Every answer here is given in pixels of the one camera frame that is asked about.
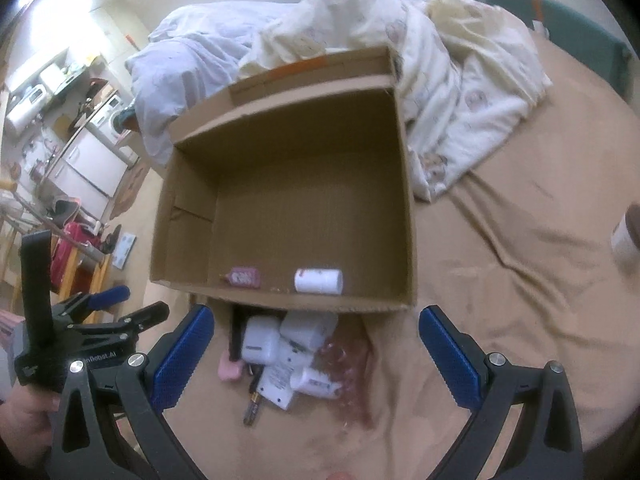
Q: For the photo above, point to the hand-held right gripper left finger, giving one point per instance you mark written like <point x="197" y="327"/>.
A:
<point x="182" y="360"/>

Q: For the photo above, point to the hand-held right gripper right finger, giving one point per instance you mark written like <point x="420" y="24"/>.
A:
<point x="450" y="360"/>

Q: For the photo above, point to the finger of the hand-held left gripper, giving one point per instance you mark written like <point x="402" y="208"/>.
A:
<point x="107" y="296"/>
<point x="145" y="316"/>

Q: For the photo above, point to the gold and black battery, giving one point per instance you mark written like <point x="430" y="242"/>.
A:
<point x="252" y="410"/>

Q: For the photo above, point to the white device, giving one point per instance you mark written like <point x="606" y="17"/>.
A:
<point x="276" y="382"/>

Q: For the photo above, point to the white cube adapter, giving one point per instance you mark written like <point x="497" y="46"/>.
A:
<point x="307" y="330"/>

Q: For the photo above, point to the white bottle blue print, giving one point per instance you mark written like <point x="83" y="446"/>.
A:
<point x="316" y="383"/>

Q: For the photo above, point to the cardboard box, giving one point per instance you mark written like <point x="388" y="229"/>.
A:
<point x="300" y="185"/>

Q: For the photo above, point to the person's left hand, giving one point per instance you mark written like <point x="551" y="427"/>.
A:
<point x="27" y="417"/>

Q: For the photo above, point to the pink plastic item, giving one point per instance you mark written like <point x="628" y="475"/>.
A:
<point x="229" y="369"/>

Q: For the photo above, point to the white floor scale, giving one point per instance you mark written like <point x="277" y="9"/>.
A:
<point x="123" y="251"/>

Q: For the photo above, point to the red bag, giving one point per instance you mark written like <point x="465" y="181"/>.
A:
<point x="70" y="255"/>

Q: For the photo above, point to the white rounded power adapter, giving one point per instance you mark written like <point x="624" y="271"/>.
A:
<point x="260" y="340"/>

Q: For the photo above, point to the small pink bottle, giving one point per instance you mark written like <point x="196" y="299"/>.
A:
<point x="242" y="277"/>

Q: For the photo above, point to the clear plastic bag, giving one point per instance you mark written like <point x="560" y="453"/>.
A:
<point x="350" y="385"/>

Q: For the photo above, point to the brown round rug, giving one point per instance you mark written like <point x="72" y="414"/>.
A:
<point x="131" y="191"/>

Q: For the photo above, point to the white cabinet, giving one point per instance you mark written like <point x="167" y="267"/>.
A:
<point x="90" y="165"/>

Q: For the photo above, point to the white cylindrical bottle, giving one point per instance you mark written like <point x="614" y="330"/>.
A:
<point x="318" y="281"/>

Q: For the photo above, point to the white washing machine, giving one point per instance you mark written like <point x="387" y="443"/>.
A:
<point x="111" y="117"/>

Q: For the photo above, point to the white microwave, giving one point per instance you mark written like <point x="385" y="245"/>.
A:
<point x="27" y="105"/>

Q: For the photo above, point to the white jar brown lid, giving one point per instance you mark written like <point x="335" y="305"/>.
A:
<point x="627" y="240"/>

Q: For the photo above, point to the light blue blanket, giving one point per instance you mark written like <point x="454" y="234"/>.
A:
<point x="190" y="60"/>

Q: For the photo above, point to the cream bear print duvet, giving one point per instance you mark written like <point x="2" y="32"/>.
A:
<point x="450" y="85"/>

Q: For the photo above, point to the green headboard cushion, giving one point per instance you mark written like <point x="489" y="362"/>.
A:
<point x="575" y="20"/>

